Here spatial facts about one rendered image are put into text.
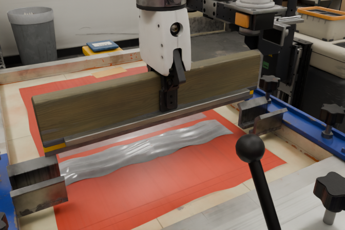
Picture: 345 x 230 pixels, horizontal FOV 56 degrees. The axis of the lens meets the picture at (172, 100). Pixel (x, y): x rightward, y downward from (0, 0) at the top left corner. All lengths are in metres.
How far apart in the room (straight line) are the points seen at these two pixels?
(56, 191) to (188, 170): 0.23
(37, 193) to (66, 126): 0.10
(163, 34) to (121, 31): 4.02
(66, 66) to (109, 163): 0.50
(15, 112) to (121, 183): 0.39
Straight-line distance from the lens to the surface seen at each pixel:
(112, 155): 0.64
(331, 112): 0.63
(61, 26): 4.26
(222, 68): 0.59
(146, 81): 0.51
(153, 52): 0.50
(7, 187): 0.56
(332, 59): 1.59
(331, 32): 1.66
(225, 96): 0.60
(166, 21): 0.47
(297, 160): 0.67
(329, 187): 0.34
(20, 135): 0.77
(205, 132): 0.70
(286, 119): 0.71
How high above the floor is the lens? 1.33
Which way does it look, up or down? 26 degrees down
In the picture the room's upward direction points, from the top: straight up
